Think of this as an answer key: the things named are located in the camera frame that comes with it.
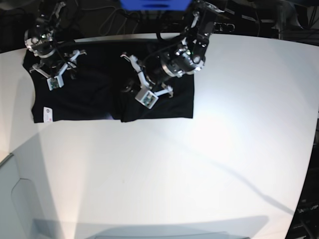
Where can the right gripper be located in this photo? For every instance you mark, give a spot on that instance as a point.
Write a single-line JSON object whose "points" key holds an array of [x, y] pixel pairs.
{"points": [[57, 65]]}

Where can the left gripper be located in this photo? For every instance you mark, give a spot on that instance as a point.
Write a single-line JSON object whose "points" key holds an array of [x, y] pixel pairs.
{"points": [[132, 86]]}

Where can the black T-shirt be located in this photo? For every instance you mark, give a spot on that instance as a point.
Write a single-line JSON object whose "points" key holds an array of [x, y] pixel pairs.
{"points": [[96, 94]]}

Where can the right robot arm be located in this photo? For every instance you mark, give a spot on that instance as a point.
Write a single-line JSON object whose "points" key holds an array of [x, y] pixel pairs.
{"points": [[41, 41]]}

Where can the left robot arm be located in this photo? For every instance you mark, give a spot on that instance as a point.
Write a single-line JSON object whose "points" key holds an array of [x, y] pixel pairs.
{"points": [[184, 54]]}

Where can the blue plastic box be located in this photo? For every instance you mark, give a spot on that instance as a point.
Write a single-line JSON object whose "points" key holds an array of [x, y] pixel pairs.
{"points": [[176, 5]]}

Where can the black power strip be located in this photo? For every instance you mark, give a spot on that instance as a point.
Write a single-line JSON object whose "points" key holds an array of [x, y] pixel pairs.
{"points": [[224, 27]]}

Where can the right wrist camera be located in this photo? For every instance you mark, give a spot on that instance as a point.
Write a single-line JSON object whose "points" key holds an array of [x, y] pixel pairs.
{"points": [[55, 83]]}

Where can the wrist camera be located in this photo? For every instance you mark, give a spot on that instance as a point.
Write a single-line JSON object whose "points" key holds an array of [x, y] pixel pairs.
{"points": [[55, 83], [147, 98]]}

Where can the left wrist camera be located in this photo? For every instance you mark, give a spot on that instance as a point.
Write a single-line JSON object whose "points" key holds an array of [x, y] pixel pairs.
{"points": [[147, 98]]}

